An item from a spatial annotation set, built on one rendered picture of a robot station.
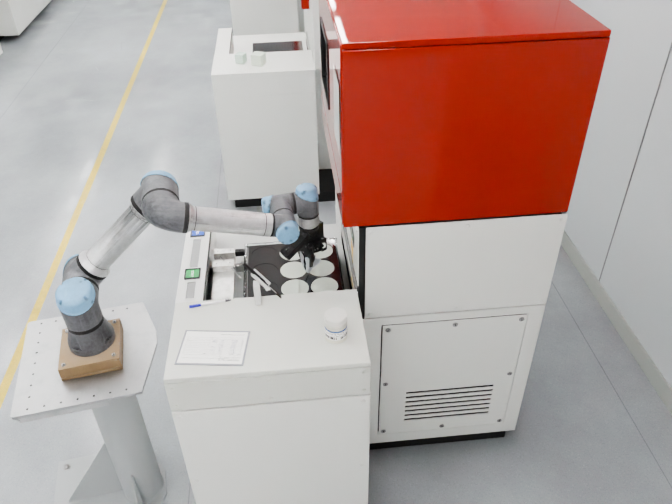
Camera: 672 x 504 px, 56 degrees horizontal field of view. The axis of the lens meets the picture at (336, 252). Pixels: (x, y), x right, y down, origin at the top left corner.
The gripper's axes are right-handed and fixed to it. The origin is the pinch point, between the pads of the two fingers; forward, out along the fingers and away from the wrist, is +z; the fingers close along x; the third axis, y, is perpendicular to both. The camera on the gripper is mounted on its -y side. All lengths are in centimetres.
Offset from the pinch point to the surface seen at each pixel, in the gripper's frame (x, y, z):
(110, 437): 14, -81, 47
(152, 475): 12, -72, 77
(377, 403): -28, 12, 57
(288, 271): 5.9, -4.2, 2.0
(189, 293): 11.1, -41.6, -3.6
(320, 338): -35.4, -19.1, -4.5
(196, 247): 33.8, -27.3, -3.6
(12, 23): 645, 42, 71
